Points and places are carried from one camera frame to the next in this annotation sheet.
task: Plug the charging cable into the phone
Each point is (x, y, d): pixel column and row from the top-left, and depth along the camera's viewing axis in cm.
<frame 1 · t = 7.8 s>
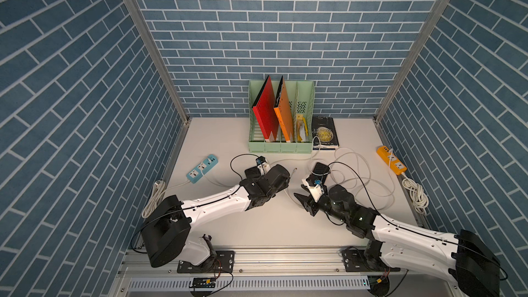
left hand: (290, 180, 82), fingers closed
right hand: (300, 191, 77), fingers open
green file organizer: (300, 103, 114), point 13 cm above the table
red box folder: (265, 112, 86), point 28 cm above the table
orange box folder: (283, 111, 89), point 27 cm above the table
yellow packet in organizer: (302, 128, 114), point 4 cm above the table
black book with gold moon: (324, 133, 114), point 2 cm above the table
teal power strip: (207, 163, 99), point 2 cm above the table
orange power strip: (396, 165, 99), point 4 cm above the table

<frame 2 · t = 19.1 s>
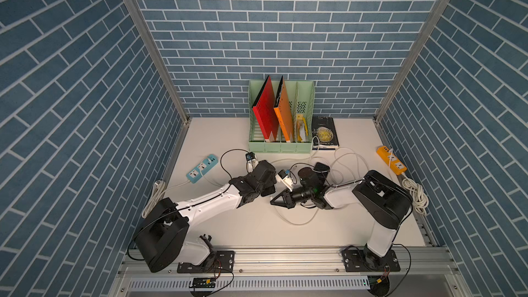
left hand: (273, 176, 86), fingers open
right hand: (273, 204, 83), fingers closed
the named things where they were.

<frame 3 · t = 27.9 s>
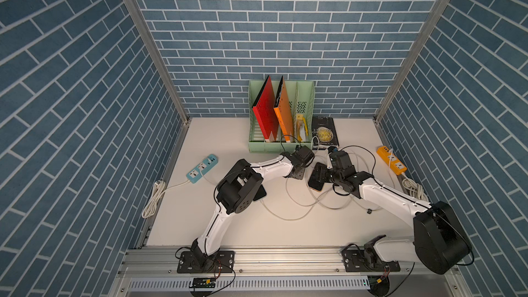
left hand: (299, 173, 98), fingers open
right hand: (319, 170, 89), fingers open
the named things where they were.

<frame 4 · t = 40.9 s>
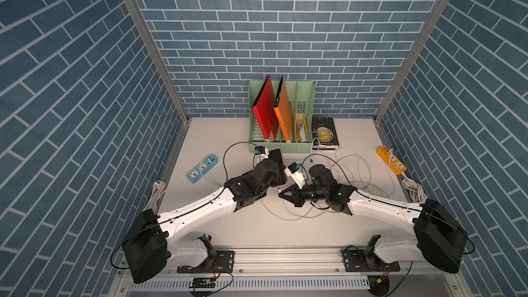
left hand: (285, 170, 78), fingers open
right hand: (281, 196, 77), fingers closed
the named things where they were.

